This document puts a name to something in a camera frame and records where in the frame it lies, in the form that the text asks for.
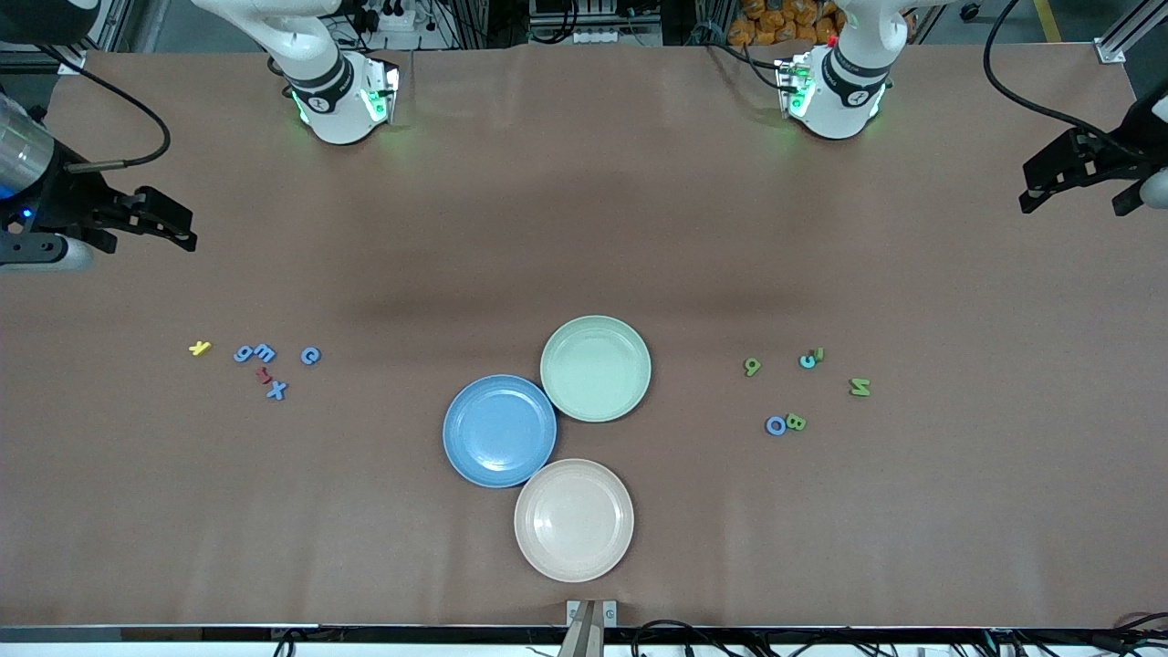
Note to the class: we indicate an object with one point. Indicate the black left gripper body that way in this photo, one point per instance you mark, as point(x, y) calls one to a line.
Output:
point(1115, 155)

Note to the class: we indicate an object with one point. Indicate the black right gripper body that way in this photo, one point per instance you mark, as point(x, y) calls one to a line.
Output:
point(66, 197)

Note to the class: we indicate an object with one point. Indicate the blue foam letter g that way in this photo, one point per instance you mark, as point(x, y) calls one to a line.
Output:
point(303, 355)
point(235, 354)

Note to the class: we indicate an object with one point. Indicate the blue foam letter E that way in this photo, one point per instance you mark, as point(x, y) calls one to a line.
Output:
point(265, 351)

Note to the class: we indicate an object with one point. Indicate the blue foam letter X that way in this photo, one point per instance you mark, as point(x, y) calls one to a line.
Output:
point(276, 391)

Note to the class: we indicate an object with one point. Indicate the green foam letter N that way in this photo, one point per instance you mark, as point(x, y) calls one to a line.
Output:
point(860, 387)

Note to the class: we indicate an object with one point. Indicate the green foam letter B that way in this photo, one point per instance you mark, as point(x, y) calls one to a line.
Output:
point(796, 422)
point(755, 372)

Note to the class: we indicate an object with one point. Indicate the yellow foam letter K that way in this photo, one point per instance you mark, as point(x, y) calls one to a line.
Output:
point(200, 348)

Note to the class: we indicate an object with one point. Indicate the white power strip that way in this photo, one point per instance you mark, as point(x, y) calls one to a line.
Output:
point(392, 18)
point(598, 36)

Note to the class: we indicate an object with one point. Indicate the orange bags pile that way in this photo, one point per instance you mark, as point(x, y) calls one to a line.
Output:
point(785, 23)

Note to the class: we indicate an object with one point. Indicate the blue foam letter O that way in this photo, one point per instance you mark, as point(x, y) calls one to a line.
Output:
point(768, 426)

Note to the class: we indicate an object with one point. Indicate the blue plate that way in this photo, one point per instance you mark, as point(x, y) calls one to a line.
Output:
point(499, 431)

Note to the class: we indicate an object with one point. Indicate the green plate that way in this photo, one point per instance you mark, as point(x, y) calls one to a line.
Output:
point(595, 368)

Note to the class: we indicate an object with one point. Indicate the beige plate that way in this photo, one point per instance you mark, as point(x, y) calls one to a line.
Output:
point(573, 520)

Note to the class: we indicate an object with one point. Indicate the aluminium frame profile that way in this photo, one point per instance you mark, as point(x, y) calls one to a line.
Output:
point(55, 62)
point(1122, 41)

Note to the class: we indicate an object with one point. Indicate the metal table edge bracket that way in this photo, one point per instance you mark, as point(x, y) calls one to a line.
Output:
point(575, 610)

